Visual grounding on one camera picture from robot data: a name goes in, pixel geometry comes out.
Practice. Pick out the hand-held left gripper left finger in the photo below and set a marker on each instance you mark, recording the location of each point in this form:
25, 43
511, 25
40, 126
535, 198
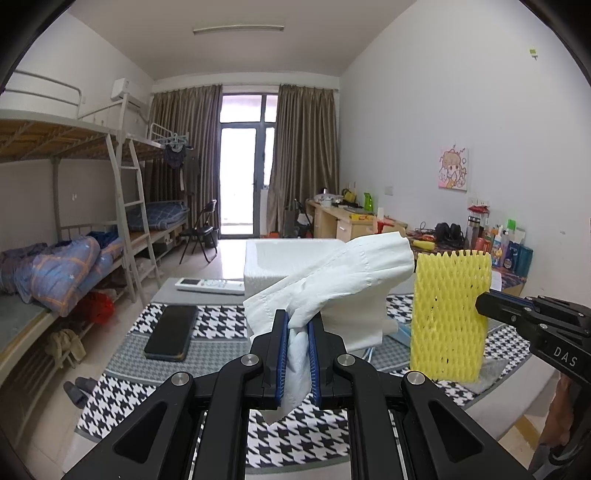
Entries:
280, 364

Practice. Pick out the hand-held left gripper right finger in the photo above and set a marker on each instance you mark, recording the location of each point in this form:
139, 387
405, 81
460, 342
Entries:
316, 369

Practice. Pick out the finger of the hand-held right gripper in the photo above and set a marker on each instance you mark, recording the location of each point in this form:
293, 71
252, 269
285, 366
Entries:
505, 308

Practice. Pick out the yellow foam net sleeve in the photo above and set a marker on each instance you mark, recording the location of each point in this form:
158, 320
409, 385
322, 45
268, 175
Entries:
443, 323

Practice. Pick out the white tissue paper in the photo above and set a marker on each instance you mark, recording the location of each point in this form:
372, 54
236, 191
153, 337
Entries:
351, 272

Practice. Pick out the white foam box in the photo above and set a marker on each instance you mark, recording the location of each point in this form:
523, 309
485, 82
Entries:
277, 256

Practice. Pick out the person's right forearm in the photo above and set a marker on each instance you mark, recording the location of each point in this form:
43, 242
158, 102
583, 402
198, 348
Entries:
561, 415

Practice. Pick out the desk with printed cover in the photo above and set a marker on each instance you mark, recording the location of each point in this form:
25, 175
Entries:
505, 277

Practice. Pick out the group of toiletry bottles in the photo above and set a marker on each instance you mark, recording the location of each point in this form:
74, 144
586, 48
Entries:
501, 244

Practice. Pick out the black white houndstooth cloth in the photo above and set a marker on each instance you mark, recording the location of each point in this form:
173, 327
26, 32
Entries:
221, 323

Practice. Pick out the black headphones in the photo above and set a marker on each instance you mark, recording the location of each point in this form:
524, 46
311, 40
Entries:
449, 233

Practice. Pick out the white remote control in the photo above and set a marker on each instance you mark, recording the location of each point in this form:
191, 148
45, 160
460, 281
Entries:
207, 285

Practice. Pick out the black smartphone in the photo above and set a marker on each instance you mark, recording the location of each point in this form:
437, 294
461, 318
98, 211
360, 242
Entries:
171, 332

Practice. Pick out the light wooden desk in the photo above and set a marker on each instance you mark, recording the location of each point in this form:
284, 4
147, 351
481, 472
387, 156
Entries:
341, 221

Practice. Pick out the black folding chair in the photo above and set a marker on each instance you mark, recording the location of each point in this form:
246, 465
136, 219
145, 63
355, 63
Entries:
203, 226

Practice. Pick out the green bottle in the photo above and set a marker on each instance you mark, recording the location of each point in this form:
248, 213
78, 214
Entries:
368, 202

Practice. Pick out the red bag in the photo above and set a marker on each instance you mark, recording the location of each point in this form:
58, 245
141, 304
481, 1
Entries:
99, 307

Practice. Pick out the metal bunk bed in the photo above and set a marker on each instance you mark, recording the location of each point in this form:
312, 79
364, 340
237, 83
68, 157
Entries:
55, 134
159, 217

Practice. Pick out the blue checked bedding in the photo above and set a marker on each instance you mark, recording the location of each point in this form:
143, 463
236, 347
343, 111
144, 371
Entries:
159, 214

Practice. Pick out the glass balcony door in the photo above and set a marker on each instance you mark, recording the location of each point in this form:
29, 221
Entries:
242, 175

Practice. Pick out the white bed ladder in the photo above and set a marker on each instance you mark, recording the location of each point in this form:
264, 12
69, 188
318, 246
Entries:
138, 221

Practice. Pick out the pair of dark slippers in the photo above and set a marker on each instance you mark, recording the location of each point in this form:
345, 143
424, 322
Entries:
81, 392

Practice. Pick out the brown curtain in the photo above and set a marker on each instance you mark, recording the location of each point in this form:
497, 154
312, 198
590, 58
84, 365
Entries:
304, 157
194, 152

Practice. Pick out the hanging dark clothes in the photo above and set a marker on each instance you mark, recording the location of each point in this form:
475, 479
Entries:
178, 159

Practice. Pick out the blue plaid quilt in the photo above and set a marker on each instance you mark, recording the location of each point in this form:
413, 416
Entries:
69, 272

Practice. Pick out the white air conditioner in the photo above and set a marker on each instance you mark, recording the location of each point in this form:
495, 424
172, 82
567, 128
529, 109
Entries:
127, 92

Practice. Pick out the ceiling tube light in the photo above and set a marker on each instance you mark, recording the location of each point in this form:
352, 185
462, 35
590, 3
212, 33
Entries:
238, 29

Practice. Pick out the cartoon wall poster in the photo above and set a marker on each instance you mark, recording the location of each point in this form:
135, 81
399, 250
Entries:
453, 169

